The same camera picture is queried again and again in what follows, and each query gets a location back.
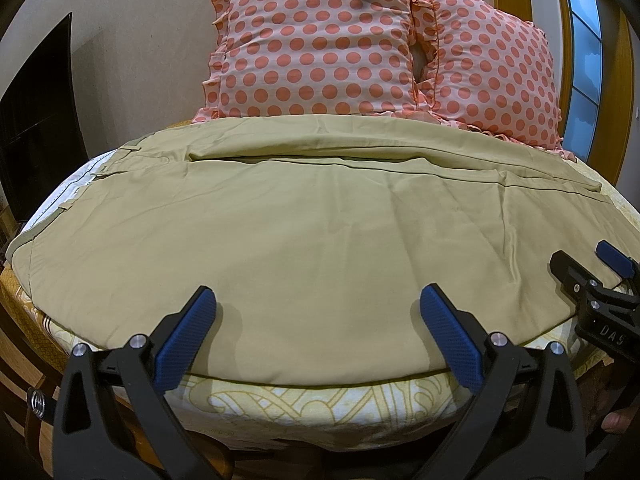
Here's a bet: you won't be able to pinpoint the blue glass window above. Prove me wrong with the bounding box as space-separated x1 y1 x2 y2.
563 0 603 162

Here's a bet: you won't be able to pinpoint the dark wooden furniture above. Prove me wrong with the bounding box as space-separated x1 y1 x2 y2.
1 15 88 223

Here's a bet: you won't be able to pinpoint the right pink polka-dot pillow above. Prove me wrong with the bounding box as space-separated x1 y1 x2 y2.
412 0 576 160

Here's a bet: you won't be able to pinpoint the person's right hand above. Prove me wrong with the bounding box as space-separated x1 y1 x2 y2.
601 406 639 434

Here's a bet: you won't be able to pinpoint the khaki beige pants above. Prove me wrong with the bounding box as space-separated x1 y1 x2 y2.
8 115 639 387

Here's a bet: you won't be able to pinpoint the pink polka-dot pillow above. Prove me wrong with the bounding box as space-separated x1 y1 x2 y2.
412 0 576 160
194 0 435 122

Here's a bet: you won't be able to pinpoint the left pink polka-dot pillow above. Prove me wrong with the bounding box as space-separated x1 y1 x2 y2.
194 0 435 122

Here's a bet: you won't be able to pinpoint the yellow patterned bedsheet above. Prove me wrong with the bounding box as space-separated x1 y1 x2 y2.
1 152 639 452

